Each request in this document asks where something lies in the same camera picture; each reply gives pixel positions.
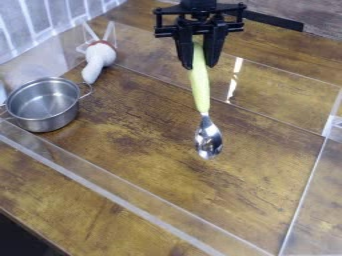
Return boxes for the clear acrylic enclosure wall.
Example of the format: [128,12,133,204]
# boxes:
[0,19,342,256]

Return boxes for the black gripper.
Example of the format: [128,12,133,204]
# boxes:
[152,0,247,70]

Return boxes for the black bar on table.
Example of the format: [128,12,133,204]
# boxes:
[243,10,304,32]

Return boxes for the green handled metal spoon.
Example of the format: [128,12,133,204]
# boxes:
[188,43,223,160]

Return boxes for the small steel pot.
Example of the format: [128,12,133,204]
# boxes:
[0,77,93,133]

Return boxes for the white toy mushroom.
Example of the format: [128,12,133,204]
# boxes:
[81,40,116,84]

